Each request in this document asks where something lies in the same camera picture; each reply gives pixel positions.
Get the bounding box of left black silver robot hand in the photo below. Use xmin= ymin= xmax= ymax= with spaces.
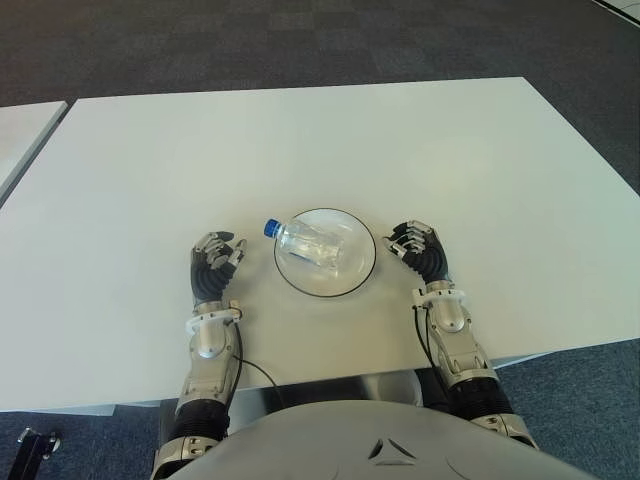
xmin=189 ymin=230 xmax=249 ymax=307

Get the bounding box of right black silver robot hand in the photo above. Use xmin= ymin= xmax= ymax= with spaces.
xmin=382 ymin=218 xmax=454 ymax=286

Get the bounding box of clear water bottle blue cap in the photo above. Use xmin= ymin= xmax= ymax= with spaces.
xmin=263 ymin=218 xmax=346 ymax=281

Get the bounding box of white plate black rim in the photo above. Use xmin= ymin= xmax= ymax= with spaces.
xmin=272 ymin=207 xmax=378 ymax=300

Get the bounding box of grey robot torso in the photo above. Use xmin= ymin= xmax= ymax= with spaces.
xmin=169 ymin=372 xmax=601 ymax=480

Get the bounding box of neighbouring white table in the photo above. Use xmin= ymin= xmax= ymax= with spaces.
xmin=0 ymin=101 xmax=69 ymax=202

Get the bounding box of black metal stand foot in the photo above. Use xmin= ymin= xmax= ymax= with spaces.
xmin=9 ymin=427 xmax=64 ymax=480

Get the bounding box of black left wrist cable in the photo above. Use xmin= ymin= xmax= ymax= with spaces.
xmin=226 ymin=318 xmax=282 ymax=402

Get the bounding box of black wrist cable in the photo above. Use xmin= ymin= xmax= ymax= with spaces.
xmin=226 ymin=318 xmax=282 ymax=402
xmin=413 ymin=303 xmax=451 ymax=397

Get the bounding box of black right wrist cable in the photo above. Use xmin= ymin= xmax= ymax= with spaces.
xmin=413 ymin=303 xmax=451 ymax=397

